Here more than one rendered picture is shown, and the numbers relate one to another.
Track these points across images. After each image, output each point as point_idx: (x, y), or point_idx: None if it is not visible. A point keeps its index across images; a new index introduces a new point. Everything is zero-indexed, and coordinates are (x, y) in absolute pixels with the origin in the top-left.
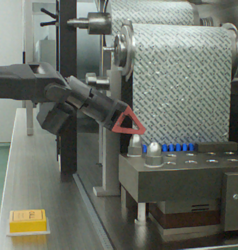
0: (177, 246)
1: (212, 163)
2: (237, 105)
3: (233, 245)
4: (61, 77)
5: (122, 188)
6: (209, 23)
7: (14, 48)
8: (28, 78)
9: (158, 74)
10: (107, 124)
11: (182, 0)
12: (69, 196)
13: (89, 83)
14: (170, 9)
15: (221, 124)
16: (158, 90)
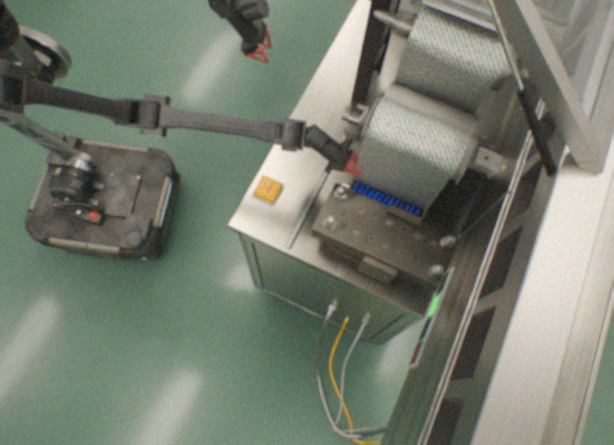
0: (321, 264)
1: (366, 243)
2: None
3: (351, 283)
4: (303, 131)
5: None
6: (528, 78)
7: None
8: (269, 141)
9: (381, 158)
10: (326, 172)
11: None
12: (320, 157)
13: (342, 119)
14: (475, 59)
15: (425, 200)
16: (378, 165)
